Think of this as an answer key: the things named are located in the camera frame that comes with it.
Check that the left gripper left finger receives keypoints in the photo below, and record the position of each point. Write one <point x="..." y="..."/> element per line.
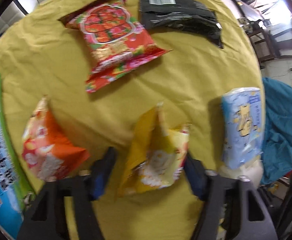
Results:
<point x="46" y="217"/>

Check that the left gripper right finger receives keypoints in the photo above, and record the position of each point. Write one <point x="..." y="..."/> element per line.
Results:
<point x="231" y="204"/>

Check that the orange snack bag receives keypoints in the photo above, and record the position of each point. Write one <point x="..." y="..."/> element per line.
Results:
<point x="47" y="151"/>

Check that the light blue tissue pack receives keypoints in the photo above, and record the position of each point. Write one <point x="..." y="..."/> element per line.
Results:
<point x="242" y="112"/>

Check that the yellow snack bag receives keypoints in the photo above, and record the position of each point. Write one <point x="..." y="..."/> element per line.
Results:
<point x="156" y="156"/>

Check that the red floral snack bag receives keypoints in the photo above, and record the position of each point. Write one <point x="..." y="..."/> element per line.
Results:
<point x="117" y="41"/>

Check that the black snack bag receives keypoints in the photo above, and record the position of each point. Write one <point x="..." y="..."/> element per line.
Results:
<point x="184" y="15"/>

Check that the blue green milk carton box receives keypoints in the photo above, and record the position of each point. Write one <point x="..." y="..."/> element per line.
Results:
<point x="16" y="192"/>

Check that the teal cloth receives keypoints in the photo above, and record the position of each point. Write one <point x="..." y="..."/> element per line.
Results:
<point x="277" y="144"/>

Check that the yellow table cloth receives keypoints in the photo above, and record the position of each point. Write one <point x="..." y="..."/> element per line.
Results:
<point x="40" y="57"/>

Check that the dark wooden chair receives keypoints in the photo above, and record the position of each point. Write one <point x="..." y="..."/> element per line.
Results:
<point x="269" y="47"/>

